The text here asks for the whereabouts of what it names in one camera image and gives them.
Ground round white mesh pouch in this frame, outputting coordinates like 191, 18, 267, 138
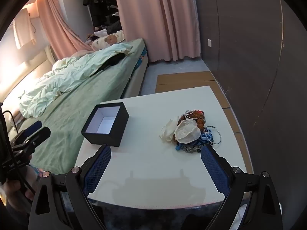
174, 120, 201, 145

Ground person's left hand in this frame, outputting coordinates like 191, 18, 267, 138
0, 166, 39, 209

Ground flat brown cardboard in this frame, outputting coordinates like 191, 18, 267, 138
155, 71, 255, 174

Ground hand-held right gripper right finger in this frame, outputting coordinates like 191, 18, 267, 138
201, 145, 284, 230

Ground black gift box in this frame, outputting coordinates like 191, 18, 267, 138
81, 102, 130, 147

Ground dark cloth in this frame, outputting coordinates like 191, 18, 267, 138
100, 52, 127, 69

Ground silver bead chain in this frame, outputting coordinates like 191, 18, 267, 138
184, 110, 205, 122

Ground narrow pink curtain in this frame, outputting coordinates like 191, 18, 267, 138
45, 0, 94, 61

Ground wide pink curtain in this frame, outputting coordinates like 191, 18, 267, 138
112, 0, 202, 63

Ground silver hoop bangle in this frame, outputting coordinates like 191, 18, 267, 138
205, 126, 222, 145

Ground bear print pillow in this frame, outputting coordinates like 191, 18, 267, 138
91, 30, 125, 51

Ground white organza bag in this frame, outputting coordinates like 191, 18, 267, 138
159, 115, 179, 143

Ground white hanging cloth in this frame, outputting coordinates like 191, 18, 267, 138
13, 8, 36, 50

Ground dark hanging clothes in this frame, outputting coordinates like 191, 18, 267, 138
83, 0, 123, 30

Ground brown bead bracelet red tassel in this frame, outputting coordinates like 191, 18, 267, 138
179, 109, 207, 129

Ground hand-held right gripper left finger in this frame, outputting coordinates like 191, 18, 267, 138
28, 144, 112, 230

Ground pale green duvet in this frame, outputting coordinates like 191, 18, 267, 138
19, 44, 135, 118

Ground dark bead bracelet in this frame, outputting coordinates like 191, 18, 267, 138
179, 146, 202, 154

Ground bed with green sheet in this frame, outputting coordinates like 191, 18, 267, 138
0, 38, 149, 176

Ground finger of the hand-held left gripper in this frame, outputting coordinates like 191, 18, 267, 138
12, 126, 51, 154
14, 121, 43, 138

